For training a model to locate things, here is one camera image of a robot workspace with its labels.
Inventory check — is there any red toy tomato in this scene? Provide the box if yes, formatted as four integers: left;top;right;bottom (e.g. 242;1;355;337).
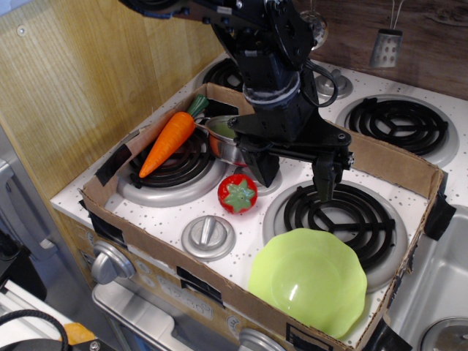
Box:
217;174;257;214

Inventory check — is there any hanging silver strainer ladle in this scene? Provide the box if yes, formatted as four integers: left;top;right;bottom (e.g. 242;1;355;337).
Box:
300;0;329;51

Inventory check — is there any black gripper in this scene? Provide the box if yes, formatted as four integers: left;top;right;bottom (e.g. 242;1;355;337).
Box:
227;80;354;203

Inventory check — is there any small steel pan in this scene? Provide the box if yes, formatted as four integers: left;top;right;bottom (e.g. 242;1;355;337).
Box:
195;115;246;167

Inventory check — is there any silver front stovetop knob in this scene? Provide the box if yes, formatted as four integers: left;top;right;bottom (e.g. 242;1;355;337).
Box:
181;215;236;262

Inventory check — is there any silver oven knob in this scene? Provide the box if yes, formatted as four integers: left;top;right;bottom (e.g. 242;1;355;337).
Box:
91;241;136;284
238;328;285;351

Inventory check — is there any silver rear stovetop knob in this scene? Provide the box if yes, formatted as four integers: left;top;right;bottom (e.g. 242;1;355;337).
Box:
315;69;353;99

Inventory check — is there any rear right black burner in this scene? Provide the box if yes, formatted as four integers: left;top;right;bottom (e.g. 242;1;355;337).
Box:
336;94;459;167

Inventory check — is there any steel sink basin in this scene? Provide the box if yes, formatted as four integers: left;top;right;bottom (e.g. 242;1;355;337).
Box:
388;205;467;350

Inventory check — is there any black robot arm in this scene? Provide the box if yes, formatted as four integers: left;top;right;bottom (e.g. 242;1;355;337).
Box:
126;1;353;202

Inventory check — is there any silver oven door handle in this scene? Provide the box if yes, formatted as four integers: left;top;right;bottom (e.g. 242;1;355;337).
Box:
92;282;238;350

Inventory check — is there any light green plastic bowl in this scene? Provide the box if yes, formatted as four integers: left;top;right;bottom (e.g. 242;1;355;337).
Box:
248;228;367;339

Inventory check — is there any silver right oven knob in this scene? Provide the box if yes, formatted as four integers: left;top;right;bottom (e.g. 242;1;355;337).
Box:
238;328;285;351

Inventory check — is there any brown cardboard fence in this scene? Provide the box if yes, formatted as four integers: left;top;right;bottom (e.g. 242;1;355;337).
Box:
81;83;457;350

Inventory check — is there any orange toy carrot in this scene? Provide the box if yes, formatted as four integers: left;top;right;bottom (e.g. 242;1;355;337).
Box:
139;94;209;178

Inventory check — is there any silver left oven knob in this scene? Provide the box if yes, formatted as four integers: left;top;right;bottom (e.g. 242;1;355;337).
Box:
91;241;136;284

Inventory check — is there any front left black burner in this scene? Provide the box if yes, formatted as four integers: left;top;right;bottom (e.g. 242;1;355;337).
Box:
118;128;227;208

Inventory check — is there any front right black burner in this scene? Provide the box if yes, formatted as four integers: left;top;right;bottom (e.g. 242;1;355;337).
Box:
263;181;408;293

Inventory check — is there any hanging silver grater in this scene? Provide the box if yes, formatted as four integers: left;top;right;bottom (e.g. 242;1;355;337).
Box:
369;0;405;69

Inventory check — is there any black cable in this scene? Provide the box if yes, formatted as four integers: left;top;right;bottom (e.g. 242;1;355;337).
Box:
0;309;70;351

